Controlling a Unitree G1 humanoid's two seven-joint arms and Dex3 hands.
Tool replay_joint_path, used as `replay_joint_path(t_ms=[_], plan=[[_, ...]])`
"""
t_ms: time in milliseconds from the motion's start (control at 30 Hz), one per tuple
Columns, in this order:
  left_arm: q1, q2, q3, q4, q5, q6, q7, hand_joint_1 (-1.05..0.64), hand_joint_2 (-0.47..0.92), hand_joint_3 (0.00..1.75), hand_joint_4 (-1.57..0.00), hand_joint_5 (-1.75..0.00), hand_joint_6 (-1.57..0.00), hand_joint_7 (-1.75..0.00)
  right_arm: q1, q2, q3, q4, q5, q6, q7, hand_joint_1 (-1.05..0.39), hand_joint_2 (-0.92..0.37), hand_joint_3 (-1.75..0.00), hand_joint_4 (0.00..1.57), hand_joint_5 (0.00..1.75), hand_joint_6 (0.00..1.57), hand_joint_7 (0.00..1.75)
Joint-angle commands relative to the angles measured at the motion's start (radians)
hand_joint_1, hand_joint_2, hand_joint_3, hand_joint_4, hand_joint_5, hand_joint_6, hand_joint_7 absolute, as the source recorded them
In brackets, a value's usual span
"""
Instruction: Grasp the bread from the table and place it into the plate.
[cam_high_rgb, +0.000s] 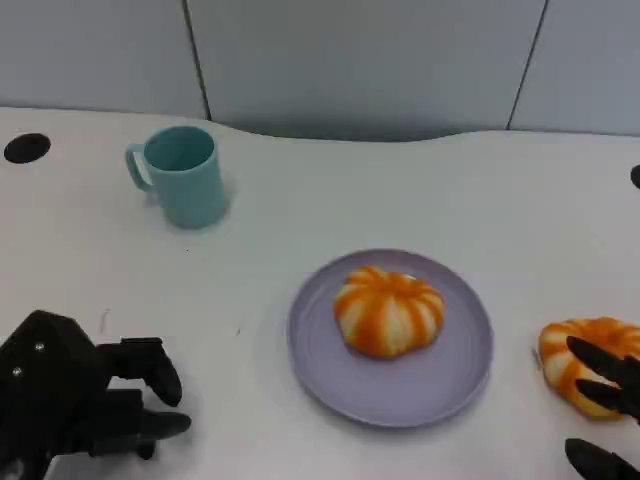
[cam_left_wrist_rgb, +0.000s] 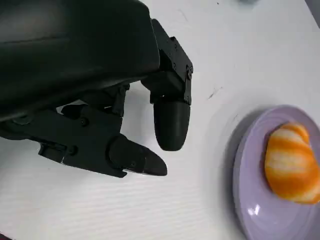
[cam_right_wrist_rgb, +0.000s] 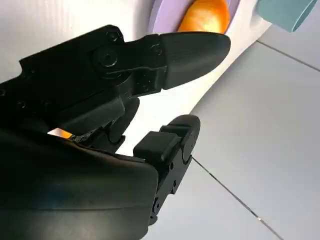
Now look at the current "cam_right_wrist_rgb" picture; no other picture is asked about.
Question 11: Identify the orange white toy bread roll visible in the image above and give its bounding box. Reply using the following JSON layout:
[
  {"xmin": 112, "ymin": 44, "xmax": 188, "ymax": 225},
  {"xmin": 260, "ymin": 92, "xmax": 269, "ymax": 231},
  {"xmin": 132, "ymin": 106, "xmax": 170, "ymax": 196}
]
[
  {"xmin": 46, "ymin": 127, "xmax": 75, "ymax": 141},
  {"xmin": 177, "ymin": 0, "xmax": 231, "ymax": 34}
]

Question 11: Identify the pale green mug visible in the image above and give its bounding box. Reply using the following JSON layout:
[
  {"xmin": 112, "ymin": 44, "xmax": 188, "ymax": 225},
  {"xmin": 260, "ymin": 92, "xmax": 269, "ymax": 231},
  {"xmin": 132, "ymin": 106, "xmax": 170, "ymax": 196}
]
[{"xmin": 254, "ymin": 0, "xmax": 319, "ymax": 34}]

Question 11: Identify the lilac plate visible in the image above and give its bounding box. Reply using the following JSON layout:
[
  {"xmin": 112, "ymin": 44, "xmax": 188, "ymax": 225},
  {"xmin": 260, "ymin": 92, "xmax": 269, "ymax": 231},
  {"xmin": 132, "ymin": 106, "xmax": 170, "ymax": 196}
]
[{"xmin": 148, "ymin": 0, "xmax": 242, "ymax": 35}]

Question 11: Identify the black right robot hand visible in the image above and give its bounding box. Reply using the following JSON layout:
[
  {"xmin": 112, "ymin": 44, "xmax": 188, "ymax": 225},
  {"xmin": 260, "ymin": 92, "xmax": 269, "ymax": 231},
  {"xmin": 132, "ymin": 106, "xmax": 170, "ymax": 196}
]
[{"xmin": 0, "ymin": 24, "xmax": 232, "ymax": 240}]

